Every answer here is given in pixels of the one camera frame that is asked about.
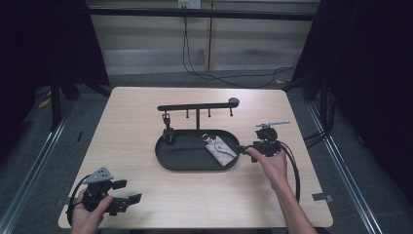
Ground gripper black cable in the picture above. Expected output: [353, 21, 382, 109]
[277, 139, 301, 203]
[65, 175, 93, 226]

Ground black key rack with tray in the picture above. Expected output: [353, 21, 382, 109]
[154, 100, 242, 173]

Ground person's right hand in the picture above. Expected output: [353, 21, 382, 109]
[247, 146, 290, 193]

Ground black floor cables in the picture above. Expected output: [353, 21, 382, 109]
[303, 125, 329, 149]

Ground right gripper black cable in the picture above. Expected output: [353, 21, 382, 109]
[277, 139, 301, 203]

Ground black key fob with strap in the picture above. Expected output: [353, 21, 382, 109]
[161, 110, 178, 146]

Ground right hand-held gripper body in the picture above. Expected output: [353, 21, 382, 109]
[251, 120, 291, 158]

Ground white wall socket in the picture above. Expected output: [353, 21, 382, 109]
[177, 0, 203, 10]

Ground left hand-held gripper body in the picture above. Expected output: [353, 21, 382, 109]
[79, 166, 131, 217]

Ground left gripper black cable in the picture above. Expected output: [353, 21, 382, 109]
[65, 175, 93, 226]

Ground grey tape strip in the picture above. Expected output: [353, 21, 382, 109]
[312, 192, 334, 203]

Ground grey patterned key pouch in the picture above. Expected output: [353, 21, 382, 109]
[201, 133, 239, 168]

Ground metal floor rail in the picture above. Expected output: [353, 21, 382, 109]
[0, 105, 76, 234]
[306, 102, 385, 234]

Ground person's left hand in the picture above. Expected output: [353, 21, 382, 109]
[70, 194, 115, 234]

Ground black curtain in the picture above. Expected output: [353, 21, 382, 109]
[0, 0, 110, 164]
[290, 0, 413, 196]

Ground black metal crossbar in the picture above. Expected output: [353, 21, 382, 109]
[87, 7, 320, 22]

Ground black wall cable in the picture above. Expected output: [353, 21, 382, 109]
[181, 16, 297, 90]

